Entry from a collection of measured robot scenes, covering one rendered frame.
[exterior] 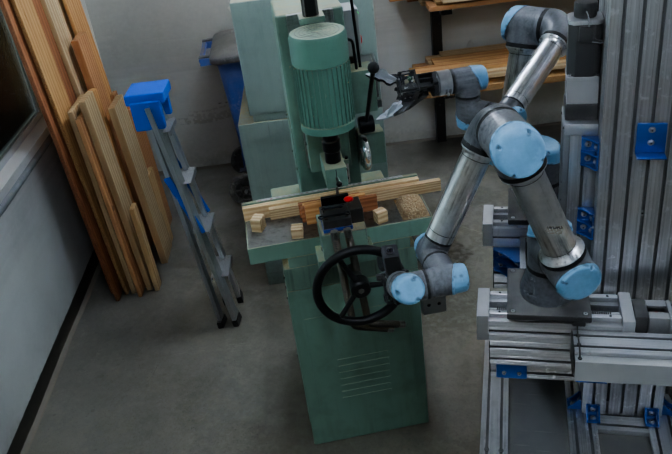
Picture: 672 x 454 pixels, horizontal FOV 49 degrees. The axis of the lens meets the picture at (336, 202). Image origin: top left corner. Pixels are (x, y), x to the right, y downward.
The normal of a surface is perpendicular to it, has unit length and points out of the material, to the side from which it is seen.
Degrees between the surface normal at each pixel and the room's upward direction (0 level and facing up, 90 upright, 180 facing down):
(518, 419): 0
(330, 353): 90
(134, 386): 0
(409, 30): 90
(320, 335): 90
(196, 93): 90
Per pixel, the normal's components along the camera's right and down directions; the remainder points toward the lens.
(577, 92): -0.20, 0.50
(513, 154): 0.09, 0.37
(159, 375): -0.11, -0.86
